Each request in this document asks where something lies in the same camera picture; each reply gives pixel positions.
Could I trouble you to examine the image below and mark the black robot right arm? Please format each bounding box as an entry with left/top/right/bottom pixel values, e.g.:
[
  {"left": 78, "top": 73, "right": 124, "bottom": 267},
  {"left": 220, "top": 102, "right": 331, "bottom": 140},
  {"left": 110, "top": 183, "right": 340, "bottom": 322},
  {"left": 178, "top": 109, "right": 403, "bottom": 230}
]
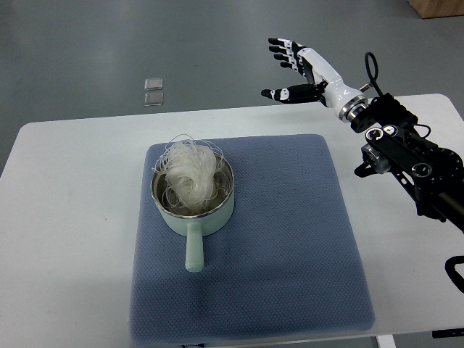
[{"left": 347, "top": 94, "right": 463, "bottom": 229}]

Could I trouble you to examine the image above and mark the black cable loop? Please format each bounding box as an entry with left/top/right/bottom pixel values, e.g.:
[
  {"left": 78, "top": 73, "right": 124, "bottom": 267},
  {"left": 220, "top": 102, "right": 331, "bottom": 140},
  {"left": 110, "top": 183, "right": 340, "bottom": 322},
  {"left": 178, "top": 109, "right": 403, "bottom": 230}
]
[{"left": 359, "top": 51, "right": 385, "bottom": 98}]

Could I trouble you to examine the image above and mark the upper metal floor plate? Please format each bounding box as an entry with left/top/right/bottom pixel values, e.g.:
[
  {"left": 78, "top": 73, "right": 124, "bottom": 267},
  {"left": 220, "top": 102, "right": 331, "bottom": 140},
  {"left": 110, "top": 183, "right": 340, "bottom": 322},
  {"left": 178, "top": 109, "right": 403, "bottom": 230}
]
[{"left": 144, "top": 78, "right": 163, "bottom": 91}]

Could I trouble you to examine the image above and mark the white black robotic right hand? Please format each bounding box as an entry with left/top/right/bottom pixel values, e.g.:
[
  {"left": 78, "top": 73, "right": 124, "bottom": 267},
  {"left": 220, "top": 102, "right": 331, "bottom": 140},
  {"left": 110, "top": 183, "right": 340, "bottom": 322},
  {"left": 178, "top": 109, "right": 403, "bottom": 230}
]
[{"left": 261, "top": 38, "right": 367, "bottom": 123}]

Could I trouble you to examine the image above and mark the white vermicelli noodle bundle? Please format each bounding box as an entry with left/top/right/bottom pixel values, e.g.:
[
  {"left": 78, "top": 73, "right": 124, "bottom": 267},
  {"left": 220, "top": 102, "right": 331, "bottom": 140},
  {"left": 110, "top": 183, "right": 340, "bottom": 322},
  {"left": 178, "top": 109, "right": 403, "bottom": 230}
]
[{"left": 152, "top": 133, "right": 225, "bottom": 215}]

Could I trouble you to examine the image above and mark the wooden box corner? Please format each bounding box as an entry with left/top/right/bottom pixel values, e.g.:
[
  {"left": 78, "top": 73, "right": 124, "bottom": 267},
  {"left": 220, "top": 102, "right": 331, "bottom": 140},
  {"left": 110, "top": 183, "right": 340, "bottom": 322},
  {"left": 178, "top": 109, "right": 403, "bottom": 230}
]
[{"left": 407, "top": 0, "right": 463, "bottom": 19}]

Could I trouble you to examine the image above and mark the mint green steel pot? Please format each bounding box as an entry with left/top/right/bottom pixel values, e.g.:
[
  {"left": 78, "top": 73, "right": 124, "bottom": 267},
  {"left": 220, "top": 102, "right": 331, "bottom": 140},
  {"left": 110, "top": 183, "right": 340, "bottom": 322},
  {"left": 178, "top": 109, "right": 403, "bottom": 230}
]
[{"left": 151, "top": 154, "right": 235, "bottom": 273}]

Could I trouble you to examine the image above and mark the blue textured table mat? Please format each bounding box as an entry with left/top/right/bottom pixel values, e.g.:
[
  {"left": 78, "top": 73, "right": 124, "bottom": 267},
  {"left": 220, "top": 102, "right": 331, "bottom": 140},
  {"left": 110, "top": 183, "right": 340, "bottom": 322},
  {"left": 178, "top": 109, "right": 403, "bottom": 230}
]
[{"left": 130, "top": 134, "right": 375, "bottom": 346}]

